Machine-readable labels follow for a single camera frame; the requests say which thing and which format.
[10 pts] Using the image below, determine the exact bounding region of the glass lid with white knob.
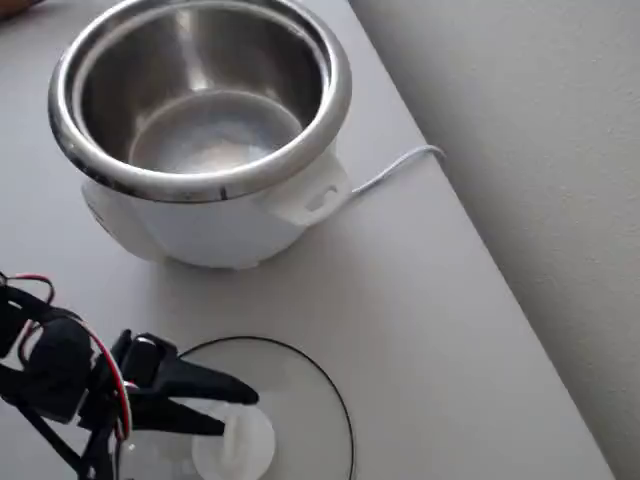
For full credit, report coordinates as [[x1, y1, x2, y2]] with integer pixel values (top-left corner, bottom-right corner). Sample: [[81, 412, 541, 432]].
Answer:
[[112, 335, 357, 480]]

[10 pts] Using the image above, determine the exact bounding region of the white rice cooker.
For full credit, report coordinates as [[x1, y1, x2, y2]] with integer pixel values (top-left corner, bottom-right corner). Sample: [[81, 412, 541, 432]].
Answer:
[[48, 0, 354, 272]]

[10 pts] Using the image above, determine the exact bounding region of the stainless steel inner pot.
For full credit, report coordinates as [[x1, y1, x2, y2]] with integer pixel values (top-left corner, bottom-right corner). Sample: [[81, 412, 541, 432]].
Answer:
[[74, 0, 327, 176]]

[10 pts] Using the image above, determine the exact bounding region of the red white servo wire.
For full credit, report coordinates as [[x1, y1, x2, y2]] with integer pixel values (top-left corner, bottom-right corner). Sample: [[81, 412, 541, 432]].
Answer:
[[0, 272, 137, 444]]

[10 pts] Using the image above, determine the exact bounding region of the white power cable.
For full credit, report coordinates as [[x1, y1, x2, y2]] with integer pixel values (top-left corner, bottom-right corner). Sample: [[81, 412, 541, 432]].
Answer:
[[351, 144, 448, 195]]

